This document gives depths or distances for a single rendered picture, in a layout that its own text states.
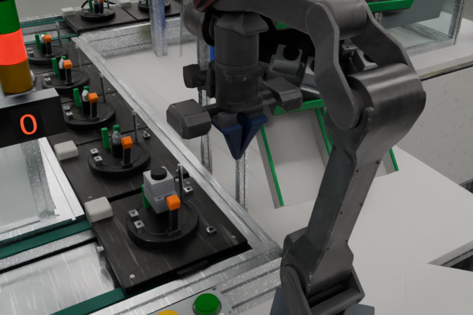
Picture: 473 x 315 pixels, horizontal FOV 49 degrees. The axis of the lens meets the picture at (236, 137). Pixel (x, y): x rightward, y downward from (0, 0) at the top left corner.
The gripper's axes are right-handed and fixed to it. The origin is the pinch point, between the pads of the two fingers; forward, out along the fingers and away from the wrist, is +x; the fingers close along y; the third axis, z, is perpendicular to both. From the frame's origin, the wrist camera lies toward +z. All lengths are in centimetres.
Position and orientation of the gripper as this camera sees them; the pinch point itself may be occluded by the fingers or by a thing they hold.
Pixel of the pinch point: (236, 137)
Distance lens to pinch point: 73.8
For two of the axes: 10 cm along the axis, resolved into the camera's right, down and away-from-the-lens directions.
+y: -8.7, 2.5, -4.3
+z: -4.9, -4.5, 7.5
